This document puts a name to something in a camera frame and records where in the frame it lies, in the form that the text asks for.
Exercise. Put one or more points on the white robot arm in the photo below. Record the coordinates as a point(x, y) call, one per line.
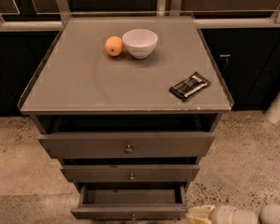
point(269, 214)

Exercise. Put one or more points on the grey drawer cabinet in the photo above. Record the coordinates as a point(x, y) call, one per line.
point(82, 89)

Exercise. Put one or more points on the grey bottom drawer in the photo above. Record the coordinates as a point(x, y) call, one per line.
point(131, 201)

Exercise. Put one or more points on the grey middle drawer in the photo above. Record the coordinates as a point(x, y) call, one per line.
point(131, 173)

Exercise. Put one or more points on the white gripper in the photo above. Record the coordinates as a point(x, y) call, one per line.
point(223, 216)

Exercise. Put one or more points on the white pipe post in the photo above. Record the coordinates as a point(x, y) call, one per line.
point(273, 112)

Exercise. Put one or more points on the metal window frame rail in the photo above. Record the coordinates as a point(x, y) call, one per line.
point(35, 15)

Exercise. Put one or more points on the grey top drawer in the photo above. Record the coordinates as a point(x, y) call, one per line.
point(126, 145)

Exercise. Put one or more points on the white ceramic bowl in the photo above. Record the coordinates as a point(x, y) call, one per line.
point(140, 42)

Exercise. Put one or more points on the grey drawer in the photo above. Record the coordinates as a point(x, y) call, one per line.
point(131, 201)
point(131, 173)
point(126, 145)

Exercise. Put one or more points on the orange fruit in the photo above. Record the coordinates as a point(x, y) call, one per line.
point(114, 46)

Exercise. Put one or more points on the black snack bar wrapper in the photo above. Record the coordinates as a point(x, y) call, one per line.
point(189, 86)

